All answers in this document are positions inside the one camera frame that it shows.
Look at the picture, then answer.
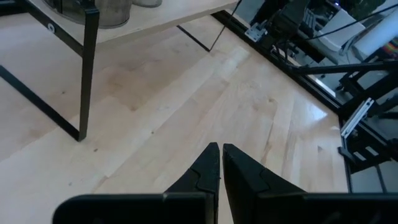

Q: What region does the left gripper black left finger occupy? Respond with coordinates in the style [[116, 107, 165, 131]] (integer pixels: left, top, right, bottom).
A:
[[164, 142, 221, 194]]

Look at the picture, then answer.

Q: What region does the silver aluminium extrusion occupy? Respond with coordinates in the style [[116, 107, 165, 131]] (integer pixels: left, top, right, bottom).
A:
[[340, 98, 376, 139]]

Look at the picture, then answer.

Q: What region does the galvanised metal tin with twine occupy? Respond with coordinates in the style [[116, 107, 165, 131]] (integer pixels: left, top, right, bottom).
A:
[[43, 0, 134, 29]]

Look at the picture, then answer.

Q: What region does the silver metal bracket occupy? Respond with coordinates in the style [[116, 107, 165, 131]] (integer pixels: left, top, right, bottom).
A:
[[244, 22, 268, 43]]

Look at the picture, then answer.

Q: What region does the black tripod bar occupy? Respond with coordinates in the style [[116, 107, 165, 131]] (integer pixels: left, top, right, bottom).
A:
[[292, 60, 398, 75]]

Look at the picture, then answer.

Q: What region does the white box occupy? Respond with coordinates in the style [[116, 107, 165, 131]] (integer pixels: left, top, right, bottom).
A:
[[317, 8, 366, 52]]

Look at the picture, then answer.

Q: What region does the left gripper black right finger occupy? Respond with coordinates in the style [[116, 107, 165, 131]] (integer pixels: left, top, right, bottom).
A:
[[222, 142, 307, 224]]

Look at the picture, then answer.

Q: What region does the rainbow ribbon cable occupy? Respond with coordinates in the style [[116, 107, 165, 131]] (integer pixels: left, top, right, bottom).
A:
[[381, 37, 398, 60]]

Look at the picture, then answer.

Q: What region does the long black cable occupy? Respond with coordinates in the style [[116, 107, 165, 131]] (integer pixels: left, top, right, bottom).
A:
[[306, 2, 398, 41]]

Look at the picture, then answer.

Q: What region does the black-framed wooden shelf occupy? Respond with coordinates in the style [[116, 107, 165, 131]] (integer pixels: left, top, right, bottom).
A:
[[0, 0, 244, 142]]

